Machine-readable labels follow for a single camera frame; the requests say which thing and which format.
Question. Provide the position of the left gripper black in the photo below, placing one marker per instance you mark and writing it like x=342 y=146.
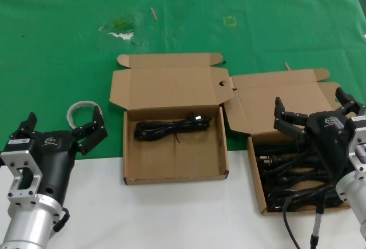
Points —
x=54 y=151

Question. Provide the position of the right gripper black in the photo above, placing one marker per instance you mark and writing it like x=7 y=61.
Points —
x=330 y=137

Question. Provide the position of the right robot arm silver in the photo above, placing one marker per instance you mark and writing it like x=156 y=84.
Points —
x=351 y=194

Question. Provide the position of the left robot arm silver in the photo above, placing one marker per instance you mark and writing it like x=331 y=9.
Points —
x=25 y=226

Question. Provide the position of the brown cardboard mailer box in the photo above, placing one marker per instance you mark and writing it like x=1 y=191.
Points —
x=171 y=163
x=286 y=94

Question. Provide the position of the clear tape roll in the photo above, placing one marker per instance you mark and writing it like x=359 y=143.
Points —
x=75 y=108

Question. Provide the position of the small wooden stick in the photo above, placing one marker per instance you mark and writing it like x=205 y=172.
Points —
x=286 y=65
x=154 y=13

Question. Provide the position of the green table cloth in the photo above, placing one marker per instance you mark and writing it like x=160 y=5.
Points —
x=57 y=45

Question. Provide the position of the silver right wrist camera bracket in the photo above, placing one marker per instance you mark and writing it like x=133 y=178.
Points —
x=358 y=146

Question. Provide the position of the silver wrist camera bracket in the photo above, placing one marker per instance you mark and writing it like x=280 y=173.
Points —
x=8 y=160
x=358 y=146

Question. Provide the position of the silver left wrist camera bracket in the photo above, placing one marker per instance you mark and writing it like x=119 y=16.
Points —
x=8 y=160

